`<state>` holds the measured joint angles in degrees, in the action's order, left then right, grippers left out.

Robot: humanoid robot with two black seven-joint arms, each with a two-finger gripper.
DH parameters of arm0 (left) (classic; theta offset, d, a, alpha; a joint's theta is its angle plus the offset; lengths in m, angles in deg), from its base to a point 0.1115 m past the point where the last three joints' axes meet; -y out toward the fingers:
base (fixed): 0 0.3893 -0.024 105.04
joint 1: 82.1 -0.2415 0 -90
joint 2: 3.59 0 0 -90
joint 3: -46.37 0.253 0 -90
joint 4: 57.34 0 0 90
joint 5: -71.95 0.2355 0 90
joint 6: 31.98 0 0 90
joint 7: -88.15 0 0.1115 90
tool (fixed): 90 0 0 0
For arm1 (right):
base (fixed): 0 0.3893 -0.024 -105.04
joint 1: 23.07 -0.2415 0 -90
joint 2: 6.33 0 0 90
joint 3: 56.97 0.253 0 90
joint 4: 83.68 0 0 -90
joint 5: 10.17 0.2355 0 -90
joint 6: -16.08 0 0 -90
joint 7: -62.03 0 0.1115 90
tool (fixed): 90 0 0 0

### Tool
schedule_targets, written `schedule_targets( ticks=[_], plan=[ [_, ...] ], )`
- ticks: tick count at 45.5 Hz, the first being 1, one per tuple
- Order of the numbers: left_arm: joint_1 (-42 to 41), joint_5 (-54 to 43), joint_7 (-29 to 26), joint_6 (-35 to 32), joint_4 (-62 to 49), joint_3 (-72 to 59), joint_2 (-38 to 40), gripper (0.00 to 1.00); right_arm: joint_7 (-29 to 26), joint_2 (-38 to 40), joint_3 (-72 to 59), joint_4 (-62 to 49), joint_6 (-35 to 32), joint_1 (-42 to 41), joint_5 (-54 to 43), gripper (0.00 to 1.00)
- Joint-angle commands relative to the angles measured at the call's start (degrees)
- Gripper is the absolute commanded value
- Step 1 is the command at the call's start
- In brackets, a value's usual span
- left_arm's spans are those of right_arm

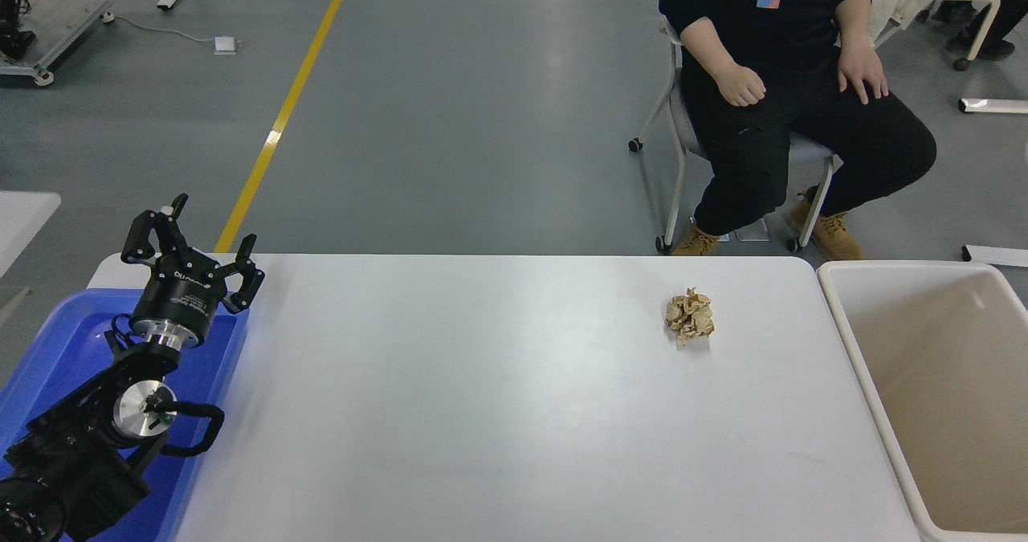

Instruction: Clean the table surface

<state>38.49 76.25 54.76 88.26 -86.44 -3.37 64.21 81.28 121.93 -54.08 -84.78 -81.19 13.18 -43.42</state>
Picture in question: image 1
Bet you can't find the person's right tan boot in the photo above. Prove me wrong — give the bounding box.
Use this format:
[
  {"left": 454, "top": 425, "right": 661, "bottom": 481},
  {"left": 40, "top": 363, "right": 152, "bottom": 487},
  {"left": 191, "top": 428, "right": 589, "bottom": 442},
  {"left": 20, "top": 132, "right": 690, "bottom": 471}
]
[{"left": 670, "top": 222, "right": 722, "bottom": 258}]

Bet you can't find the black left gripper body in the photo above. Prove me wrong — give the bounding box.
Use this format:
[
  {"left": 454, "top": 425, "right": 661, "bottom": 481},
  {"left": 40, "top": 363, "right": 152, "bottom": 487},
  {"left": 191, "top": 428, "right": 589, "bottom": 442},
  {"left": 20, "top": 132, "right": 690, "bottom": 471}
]
[{"left": 128, "top": 255, "right": 231, "bottom": 340}]

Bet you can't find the large pale plastic bin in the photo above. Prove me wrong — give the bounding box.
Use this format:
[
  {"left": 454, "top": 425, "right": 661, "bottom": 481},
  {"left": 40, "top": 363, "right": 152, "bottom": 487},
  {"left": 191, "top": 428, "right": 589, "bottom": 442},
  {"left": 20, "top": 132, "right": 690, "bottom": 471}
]
[{"left": 817, "top": 260, "right": 1028, "bottom": 542}]

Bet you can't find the person's left hand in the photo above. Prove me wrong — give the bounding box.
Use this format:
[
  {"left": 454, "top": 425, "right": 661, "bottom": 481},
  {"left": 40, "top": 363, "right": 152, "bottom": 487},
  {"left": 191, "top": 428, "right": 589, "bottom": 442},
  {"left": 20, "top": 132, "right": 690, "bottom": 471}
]
[{"left": 836, "top": 39, "right": 891, "bottom": 106}]

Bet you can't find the person in black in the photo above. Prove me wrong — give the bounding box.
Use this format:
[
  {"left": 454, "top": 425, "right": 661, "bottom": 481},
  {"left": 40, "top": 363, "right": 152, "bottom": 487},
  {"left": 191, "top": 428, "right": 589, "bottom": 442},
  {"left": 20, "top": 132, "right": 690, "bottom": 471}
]
[{"left": 657, "top": 0, "right": 938, "bottom": 261}]

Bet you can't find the grey wheeled chair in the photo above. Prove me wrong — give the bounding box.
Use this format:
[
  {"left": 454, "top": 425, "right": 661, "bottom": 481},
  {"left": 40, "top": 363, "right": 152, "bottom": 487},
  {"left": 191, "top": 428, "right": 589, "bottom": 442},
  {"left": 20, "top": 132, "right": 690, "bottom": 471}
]
[{"left": 628, "top": 14, "right": 845, "bottom": 255}]

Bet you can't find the person with dark shoes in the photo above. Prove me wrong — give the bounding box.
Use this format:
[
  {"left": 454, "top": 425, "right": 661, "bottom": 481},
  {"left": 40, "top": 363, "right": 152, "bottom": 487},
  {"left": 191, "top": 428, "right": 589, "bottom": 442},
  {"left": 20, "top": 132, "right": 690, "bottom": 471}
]
[{"left": 944, "top": 0, "right": 1028, "bottom": 63}]

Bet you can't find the grey wheeled platform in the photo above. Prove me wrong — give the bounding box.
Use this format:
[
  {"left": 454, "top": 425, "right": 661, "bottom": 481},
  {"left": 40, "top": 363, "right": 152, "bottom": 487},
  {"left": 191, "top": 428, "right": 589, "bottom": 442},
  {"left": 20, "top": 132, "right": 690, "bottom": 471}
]
[{"left": 0, "top": 0, "right": 116, "bottom": 87}]

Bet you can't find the white floor bar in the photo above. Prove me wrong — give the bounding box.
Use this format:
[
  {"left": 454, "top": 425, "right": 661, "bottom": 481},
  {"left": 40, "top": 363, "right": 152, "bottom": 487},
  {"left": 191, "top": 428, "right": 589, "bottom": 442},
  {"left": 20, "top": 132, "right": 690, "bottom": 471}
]
[
  {"left": 961, "top": 244, "right": 1028, "bottom": 268},
  {"left": 958, "top": 98, "right": 1028, "bottom": 116}
]

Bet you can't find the white side table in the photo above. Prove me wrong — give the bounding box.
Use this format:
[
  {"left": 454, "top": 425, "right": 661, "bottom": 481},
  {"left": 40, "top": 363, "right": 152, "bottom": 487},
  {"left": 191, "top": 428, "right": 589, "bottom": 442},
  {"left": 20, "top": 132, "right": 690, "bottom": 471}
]
[{"left": 0, "top": 191, "right": 63, "bottom": 280}]

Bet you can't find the person's right hand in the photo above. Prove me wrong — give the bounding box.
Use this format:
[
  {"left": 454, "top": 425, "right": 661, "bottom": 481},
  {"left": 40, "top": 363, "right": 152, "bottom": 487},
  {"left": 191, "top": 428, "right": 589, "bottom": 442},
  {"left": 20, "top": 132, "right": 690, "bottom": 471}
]
[{"left": 716, "top": 63, "right": 769, "bottom": 109}]

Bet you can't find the person's tan boot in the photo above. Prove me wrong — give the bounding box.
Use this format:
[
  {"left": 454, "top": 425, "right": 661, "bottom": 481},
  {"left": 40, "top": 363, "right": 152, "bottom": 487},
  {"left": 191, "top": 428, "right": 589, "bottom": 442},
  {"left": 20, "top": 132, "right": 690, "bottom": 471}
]
[
  {"left": 786, "top": 188, "right": 867, "bottom": 262},
  {"left": 670, "top": 222, "right": 722, "bottom": 258}
]

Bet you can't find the person's left tan boot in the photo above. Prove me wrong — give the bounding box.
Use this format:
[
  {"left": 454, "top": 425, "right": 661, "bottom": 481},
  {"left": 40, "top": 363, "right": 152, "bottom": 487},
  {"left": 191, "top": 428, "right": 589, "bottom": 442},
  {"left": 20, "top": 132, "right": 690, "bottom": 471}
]
[{"left": 786, "top": 188, "right": 867, "bottom": 262}]

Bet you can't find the white floor cable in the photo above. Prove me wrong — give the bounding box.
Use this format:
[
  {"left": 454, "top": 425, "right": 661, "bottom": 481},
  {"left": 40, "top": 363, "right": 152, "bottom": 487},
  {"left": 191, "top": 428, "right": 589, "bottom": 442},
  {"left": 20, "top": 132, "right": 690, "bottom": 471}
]
[{"left": 112, "top": 14, "right": 218, "bottom": 45}]

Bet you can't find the tan paper ball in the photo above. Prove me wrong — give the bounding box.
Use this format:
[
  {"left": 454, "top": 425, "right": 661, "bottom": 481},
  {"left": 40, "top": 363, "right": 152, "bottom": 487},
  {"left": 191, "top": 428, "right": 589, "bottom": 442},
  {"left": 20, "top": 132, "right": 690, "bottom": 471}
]
[{"left": 664, "top": 287, "right": 716, "bottom": 348}]

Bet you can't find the blue plastic tray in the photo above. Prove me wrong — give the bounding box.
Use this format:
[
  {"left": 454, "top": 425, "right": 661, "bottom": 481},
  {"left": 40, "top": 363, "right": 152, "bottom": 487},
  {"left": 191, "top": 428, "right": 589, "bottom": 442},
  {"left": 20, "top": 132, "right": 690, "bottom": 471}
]
[{"left": 0, "top": 287, "right": 251, "bottom": 542}]

